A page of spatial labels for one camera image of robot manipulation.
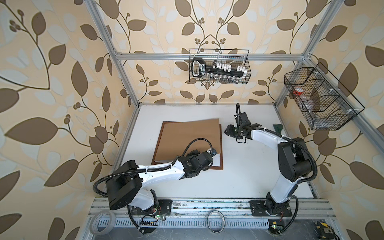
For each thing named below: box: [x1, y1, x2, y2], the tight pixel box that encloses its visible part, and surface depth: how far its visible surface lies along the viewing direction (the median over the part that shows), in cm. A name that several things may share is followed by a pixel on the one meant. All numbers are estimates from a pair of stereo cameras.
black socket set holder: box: [191, 57, 249, 81], surface depth 86 cm
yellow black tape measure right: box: [314, 221, 335, 240], surface depth 68 cm
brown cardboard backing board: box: [155, 118, 221, 161], surface depth 104 cm
